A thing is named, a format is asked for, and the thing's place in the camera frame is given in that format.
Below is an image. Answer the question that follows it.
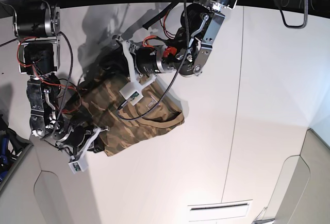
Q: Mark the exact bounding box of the white wrist camera, image right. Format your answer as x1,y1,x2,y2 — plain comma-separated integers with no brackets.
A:
120,81,143,106

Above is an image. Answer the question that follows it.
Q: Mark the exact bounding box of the camouflage T-shirt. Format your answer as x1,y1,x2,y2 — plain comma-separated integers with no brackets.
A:
66,62,185,157

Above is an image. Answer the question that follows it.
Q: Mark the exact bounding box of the white wrist camera, image left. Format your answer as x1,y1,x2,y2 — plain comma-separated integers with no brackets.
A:
68,157,88,174

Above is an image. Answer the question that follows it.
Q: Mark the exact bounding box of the grey bin with blue items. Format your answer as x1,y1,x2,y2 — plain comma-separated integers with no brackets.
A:
1,113,33,193

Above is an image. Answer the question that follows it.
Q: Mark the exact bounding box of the white-black gripper, image left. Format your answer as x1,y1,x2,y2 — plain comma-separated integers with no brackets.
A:
54,122,108,161

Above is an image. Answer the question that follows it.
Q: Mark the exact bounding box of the braided black camera cable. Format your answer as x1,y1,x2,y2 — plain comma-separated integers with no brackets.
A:
115,0,204,120

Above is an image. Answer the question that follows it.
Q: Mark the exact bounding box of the white wrist camera, image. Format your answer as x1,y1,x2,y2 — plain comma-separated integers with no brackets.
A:
68,157,88,174
120,81,143,106

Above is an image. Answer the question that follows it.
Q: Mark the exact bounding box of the white-black gripper, image right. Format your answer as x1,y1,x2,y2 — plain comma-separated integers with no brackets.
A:
99,35,172,90

